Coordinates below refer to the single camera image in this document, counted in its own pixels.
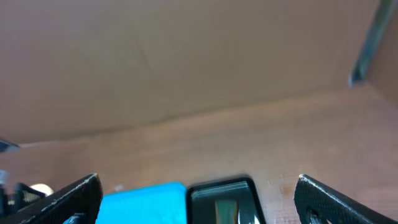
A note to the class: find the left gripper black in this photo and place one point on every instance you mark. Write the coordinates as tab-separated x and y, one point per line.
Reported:
22	197

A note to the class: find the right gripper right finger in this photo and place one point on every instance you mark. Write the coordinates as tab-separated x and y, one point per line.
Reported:
316	202

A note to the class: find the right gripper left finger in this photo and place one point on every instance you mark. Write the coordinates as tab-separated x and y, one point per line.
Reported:
78	202

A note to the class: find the yellow plate with orange stain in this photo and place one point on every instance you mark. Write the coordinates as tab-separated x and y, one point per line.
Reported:
45	189

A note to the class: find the green yellow sponge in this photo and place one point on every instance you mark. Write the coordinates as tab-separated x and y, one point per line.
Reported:
226	211

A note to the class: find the black plastic tray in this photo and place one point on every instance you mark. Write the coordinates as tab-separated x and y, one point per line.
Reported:
201	197

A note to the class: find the teal plastic tray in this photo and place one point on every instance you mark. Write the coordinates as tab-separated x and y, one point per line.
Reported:
156	204

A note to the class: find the dark metal corner post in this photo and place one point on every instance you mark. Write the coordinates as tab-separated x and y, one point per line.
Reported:
372	41

